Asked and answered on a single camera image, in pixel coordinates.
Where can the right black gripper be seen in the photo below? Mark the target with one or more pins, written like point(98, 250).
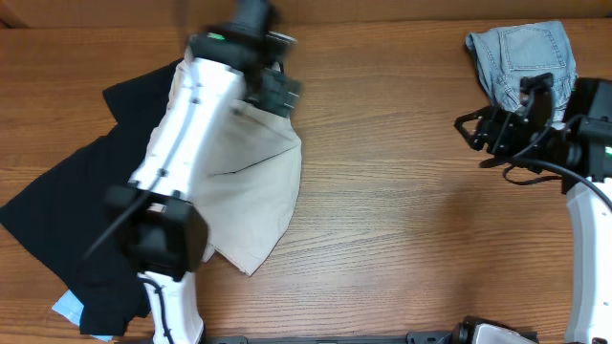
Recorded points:
point(500, 132)

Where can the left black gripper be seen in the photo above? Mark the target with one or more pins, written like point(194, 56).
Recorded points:
point(279, 91)

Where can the beige shorts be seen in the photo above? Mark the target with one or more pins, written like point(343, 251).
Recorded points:
point(246, 185)

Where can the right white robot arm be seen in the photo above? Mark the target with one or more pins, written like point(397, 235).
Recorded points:
point(578, 154)

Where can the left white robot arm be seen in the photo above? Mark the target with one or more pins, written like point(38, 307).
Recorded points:
point(156, 227)

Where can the folded light blue jeans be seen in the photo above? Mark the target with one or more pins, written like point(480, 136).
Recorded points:
point(502, 56)

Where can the black t-shirt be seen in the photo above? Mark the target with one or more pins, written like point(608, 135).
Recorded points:
point(60, 214)

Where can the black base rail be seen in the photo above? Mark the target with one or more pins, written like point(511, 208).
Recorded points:
point(471, 330)

